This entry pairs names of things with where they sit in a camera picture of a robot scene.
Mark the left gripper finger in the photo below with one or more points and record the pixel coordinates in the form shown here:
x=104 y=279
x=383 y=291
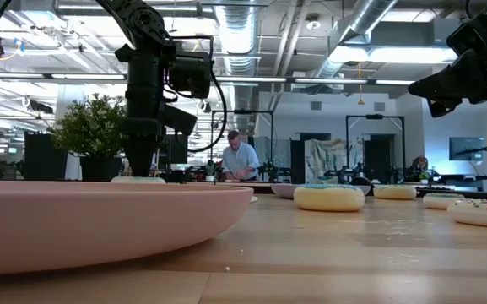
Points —
x=142 y=156

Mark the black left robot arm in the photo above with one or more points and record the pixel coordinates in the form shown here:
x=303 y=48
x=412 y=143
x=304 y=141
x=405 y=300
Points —
x=137 y=21

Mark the yellow hanging pendant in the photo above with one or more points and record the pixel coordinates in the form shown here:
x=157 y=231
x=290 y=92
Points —
x=360 y=100

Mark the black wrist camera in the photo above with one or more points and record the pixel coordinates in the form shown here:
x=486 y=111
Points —
x=190 y=74
x=464 y=40

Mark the black background robot arm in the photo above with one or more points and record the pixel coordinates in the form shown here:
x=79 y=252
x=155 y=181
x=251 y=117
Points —
x=344 y=174
x=274 y=172

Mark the small desk plant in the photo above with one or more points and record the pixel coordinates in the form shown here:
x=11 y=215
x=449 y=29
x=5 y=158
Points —
x=210 y=171
x=424 y=177

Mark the large purple plate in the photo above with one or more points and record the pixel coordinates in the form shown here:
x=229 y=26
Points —
x=283 y=191

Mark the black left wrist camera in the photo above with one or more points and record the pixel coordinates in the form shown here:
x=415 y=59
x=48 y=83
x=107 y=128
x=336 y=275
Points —
x=190 y=74

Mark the white donut blue drizzle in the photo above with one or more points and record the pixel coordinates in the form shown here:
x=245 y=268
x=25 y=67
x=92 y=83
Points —
x=137 y=180

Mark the wall monitor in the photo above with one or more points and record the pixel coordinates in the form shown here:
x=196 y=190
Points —
x=466 y=148

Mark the large pink plate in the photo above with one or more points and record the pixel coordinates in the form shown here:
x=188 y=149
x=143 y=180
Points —
x=99 y=224

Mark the blue iced sprinkled donut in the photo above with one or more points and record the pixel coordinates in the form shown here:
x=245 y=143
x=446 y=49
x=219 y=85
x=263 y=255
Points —
x=395 y=193

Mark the silver ventilation duct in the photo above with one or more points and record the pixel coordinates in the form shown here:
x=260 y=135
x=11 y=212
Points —
x=238 y=42
x=365 y=17

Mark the patterned hanging cloth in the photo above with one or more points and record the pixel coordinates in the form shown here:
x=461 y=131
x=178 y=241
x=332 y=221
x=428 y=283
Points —
x=331 y=160

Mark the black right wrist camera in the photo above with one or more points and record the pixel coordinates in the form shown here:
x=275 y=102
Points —
x=464 y=40

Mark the ceiling light bar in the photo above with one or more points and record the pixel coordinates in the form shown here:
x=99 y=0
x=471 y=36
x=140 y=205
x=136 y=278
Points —
x=310 y=80
x=49 y=76

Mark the small white sprinkled donut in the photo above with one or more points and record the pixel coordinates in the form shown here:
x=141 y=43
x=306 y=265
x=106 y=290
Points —
x=483 y=215

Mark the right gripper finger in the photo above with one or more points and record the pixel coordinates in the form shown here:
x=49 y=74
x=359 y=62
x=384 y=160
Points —
x=443 y=107
x=441 y=86

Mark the black rig frame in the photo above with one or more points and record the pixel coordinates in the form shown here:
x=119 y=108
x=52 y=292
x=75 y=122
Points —
x=243 y=112
x=374 y=116

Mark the green potted plant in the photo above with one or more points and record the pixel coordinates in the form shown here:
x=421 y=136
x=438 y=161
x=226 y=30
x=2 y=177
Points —
x=93 y=131

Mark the dark cabinet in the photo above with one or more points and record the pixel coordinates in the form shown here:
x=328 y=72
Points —
x=44 y=156

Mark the person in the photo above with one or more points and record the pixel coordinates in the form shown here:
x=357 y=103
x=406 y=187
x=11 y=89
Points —
x=239 y=160
x=419 y=165

